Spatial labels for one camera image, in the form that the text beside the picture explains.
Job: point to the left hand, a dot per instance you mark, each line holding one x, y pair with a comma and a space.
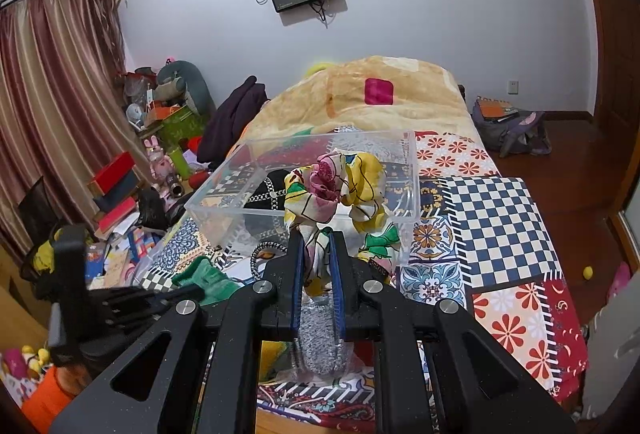
73, 378

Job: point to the patchwork patterned bedspread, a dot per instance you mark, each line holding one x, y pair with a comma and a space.
479, 240

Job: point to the dark purple garment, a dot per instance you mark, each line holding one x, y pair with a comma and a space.
228, 122

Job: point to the black gold-trimmed cloth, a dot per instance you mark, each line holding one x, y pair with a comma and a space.
268, 197

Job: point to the pink rabbit plush doll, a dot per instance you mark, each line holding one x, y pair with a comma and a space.
164, 174

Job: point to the striped pink curtain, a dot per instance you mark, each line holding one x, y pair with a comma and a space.
61, 107

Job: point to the yellow soft ball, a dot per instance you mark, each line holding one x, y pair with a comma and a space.
587, 272

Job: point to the green cardboard box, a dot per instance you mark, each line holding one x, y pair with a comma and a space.
183, 124

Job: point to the silver glitter pouch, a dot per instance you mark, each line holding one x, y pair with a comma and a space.
318, 349

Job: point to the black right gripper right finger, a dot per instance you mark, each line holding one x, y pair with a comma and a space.
354, 284

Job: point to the red box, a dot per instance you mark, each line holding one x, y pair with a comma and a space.
111, 174

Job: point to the grey purple backpack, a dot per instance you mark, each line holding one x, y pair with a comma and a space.
508, 130

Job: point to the green cloth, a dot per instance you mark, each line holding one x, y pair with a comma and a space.
215, 285

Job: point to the grey green plush toy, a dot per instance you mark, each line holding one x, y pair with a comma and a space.
182, 80

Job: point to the beige plush blanket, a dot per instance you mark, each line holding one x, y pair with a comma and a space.
374, 93

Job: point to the yellow floral silk scarf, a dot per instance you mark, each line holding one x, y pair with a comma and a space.
341, 186

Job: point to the clear plastic storage box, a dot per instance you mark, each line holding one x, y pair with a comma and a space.
217, 206

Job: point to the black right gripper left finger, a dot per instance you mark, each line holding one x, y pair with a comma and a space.
281, 318

